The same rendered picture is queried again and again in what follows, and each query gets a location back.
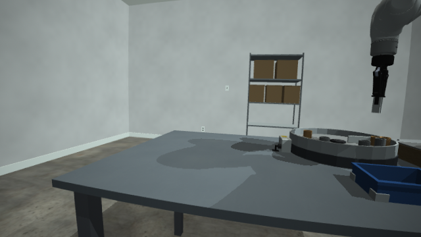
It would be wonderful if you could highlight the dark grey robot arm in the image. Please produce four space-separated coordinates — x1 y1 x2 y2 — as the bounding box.
370 0 421 56

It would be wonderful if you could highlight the blue open crate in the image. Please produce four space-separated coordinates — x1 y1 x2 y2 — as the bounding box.
350 162 421 205

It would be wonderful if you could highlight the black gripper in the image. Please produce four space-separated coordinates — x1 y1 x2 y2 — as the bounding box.
371 55 394 113

